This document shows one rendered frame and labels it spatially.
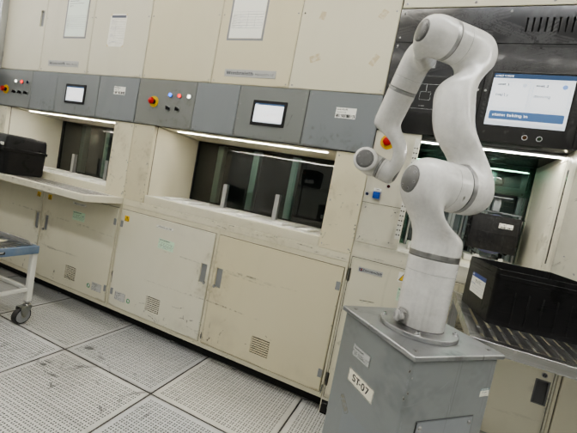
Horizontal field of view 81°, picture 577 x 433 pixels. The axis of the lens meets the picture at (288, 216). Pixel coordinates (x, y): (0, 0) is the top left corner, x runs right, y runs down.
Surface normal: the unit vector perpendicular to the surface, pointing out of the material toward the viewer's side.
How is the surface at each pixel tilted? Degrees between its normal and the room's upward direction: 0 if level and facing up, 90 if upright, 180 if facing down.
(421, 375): 90
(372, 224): 90
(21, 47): 90
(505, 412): 90
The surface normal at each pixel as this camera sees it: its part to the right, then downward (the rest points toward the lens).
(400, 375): -0.91, -0.15
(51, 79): -0.37, 0.00
